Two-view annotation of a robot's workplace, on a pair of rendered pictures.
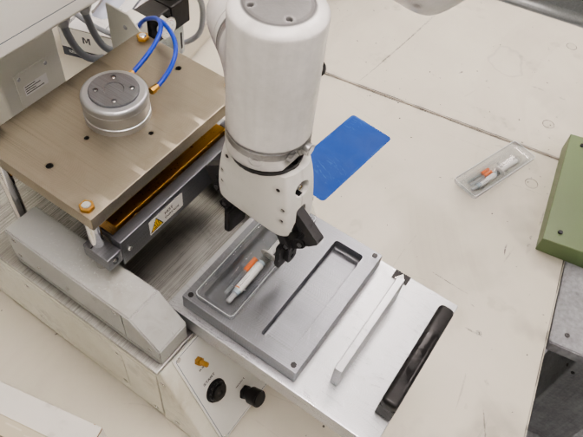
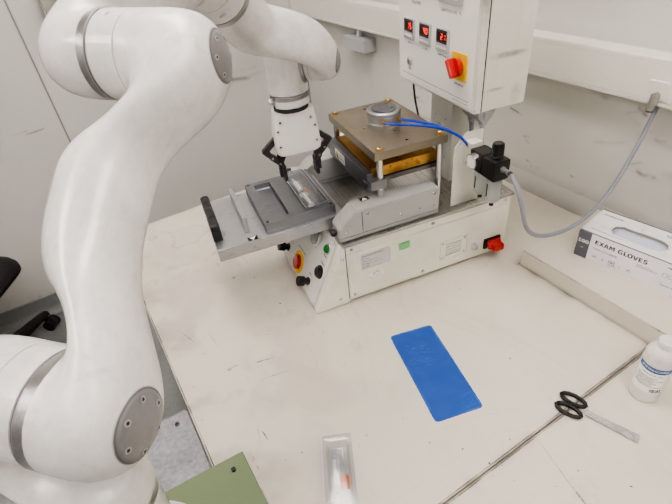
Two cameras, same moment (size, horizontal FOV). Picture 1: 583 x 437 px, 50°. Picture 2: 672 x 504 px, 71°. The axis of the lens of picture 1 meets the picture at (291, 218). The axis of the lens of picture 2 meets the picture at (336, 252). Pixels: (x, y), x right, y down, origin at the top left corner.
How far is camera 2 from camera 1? 133 cm
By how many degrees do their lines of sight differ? 82
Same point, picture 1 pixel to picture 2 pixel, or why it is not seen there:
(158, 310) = (306, 165)
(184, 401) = not seen: hidden behind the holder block
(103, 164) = (354, 117)
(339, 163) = (423, 364)
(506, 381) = (194, 363)
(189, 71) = (401, 141)
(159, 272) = (339, 188)
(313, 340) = (251, 192)
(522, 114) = not seen: outside the picture
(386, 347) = (229, 220)
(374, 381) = (221, 212)
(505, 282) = (243, 413)
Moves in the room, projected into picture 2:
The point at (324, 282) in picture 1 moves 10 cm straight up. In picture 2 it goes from (275, 209) to (267, 171)
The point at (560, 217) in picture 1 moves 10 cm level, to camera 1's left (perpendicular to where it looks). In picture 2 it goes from (244, 485) to (286, 440)
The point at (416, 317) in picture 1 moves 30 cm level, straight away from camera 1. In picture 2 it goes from (229, 235) to (275, 318)
